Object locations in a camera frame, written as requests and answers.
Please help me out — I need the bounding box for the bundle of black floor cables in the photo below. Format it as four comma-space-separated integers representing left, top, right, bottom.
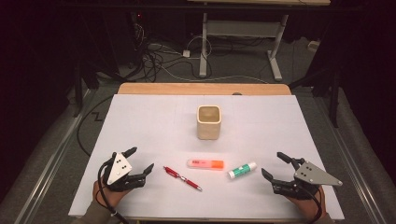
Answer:
129, 12, 216, 83

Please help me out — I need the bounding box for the white metal desk frame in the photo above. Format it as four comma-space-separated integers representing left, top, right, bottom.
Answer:
186, 0, 332, 82

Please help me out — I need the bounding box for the black stand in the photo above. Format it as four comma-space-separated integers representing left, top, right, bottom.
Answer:
289, 66, 341, 129
72, 57, 86, 119

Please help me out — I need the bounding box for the person's left hand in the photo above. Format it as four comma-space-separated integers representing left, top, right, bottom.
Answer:
92, 180, 134, 209

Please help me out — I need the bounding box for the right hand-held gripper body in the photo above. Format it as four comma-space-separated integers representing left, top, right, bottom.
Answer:
272, 158, 344, 201

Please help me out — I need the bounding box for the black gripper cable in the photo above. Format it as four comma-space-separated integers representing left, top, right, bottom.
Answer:
298, 183, 323, 224
97, 155, 131, 224

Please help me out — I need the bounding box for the person's right hand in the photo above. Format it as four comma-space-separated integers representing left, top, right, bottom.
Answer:
286, 186, 328, 222

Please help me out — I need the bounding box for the white floor cable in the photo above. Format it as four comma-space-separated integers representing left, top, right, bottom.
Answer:
155, 60, 269, 85

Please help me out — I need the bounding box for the wooden table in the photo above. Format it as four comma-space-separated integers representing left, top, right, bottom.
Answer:
117, 82, 292, 96

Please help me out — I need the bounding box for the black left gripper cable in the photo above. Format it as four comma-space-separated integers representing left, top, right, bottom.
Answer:
97, 155, 131, 224

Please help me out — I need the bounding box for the white board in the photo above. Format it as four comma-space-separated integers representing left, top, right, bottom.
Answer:
68, 93, 345, 220

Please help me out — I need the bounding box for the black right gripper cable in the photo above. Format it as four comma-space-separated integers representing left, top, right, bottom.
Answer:
298, 183, 323, 224

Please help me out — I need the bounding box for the beige square pen cup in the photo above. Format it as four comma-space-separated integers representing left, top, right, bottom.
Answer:
196, 105, 222, 141

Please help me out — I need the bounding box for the metal floor rail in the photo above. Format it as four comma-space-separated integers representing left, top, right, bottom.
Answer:
12, 89, 98, 224
312, 94, 389, 224

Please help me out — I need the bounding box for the black floor cable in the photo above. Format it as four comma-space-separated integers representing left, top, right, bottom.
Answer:
77, 94, 115, 158

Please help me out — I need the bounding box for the orange highlighter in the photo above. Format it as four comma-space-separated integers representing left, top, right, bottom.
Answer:
187, 158, 226, 171

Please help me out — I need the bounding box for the red pen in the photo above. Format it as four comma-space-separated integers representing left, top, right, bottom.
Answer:
163, 165, 204, 192

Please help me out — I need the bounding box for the green white glue stick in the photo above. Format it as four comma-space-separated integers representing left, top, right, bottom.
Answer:
227, 161, 258, 180

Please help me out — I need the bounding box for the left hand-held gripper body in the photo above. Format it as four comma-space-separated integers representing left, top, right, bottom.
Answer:
101, 151, 148, 192

